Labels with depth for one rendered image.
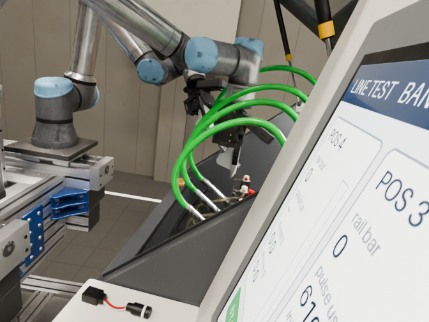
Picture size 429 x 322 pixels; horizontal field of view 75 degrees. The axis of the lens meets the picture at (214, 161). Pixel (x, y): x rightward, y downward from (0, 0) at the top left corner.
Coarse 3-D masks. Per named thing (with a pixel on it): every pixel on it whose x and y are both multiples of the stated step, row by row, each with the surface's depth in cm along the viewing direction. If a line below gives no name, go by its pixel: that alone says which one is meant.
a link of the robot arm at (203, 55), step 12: (192, 48) 62; (204, 48) 60; (216, 48) 62; (228, 48) 64; (192, 60) 62; (204, 60) 61; (216, 60) 62; (228, 60) 64; (204, 72) 65; (216, 72) 65; (228, 72) 66
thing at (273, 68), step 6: (264, 66) 78; (270, 66) 77; (276, 66) 76; (282, 66) 75; (288, 66) 75; (294, 72) 74; (300, 72) 73; (306, 72) 73; (306, 78) 73; (312, 78) 72; (222, 96) 87; (216, 102) 88
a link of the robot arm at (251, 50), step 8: (240, 40) 67; (248, 40) 66; (256, 40) 66; (240, 48) 66; (248, 48) 66; (256, 48) 67; (240, 56) 65; (248, 56) 66; (256, 56) 67; (240, 64) 66; (248, 64) 67; (256, 64) 68; (240, 72) 68; (248, 72) 68; (256, 72) 69; (232, 80) 70; (240, 80) 69; (248, 80) 69; (256, 80) 70
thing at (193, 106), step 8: (192, 80) 95; (184, 88) 99; (192, 88) 97; (192, 96) 93; (200, 96) 91; (208, 96) 94; (184, 104) 96; (192, 104) 94; (208, 104) 92; (192, 112) 94
